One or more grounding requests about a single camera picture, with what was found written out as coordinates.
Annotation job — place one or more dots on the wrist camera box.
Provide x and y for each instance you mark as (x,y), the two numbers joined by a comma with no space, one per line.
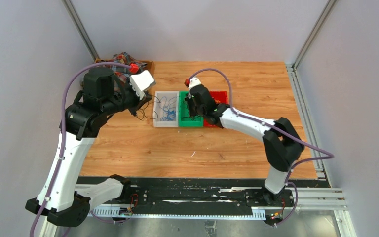
(141,83)
(193,82)

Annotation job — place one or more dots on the wooden tray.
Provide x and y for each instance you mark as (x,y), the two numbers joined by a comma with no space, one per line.
(150,65)

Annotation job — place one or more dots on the green plastic bin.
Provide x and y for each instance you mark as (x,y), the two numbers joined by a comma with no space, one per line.
(184,119)

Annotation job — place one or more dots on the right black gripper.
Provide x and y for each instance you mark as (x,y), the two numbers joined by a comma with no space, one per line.
(190,100)

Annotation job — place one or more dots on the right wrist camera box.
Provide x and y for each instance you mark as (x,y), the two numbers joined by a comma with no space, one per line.
(193,82)

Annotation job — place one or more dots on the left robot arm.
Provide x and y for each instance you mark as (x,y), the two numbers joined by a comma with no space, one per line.
(103,95)

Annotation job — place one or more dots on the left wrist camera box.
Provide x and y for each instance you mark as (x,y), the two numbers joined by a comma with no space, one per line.
(141,83)

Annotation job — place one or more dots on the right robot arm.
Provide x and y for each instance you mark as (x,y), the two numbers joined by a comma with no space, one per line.
(281,141)

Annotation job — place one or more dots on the white plastic bin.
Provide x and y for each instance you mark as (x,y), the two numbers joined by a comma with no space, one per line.
(165,109)

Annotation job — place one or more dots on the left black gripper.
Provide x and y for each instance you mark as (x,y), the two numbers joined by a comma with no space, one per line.
(139,103)

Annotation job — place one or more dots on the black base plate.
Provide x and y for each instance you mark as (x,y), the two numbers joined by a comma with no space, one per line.
(201,196)

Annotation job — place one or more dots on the plaid cloth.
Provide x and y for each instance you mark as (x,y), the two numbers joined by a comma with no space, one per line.
(123,54)

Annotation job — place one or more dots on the aluminium rail frame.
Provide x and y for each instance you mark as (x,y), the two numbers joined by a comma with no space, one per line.
(319,211)

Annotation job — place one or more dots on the red plastic bin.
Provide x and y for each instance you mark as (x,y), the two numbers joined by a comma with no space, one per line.
(220,96)

